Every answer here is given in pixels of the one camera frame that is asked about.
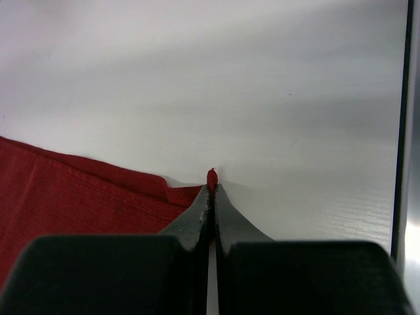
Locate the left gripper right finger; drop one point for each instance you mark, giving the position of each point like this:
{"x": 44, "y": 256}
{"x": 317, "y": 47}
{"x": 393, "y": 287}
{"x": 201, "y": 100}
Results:
{"x": 259, "y": 275}

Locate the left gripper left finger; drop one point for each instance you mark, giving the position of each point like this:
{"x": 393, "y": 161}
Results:
{"x": 164, "y": 273}

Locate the left aluminium side rail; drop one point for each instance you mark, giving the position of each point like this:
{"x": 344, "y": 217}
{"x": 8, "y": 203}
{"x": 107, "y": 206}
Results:
{"x": 406, "y": 213}

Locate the dark red cloth napkin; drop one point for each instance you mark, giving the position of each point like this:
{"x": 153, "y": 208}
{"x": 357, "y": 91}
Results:
{"x": 45, "y": 192}

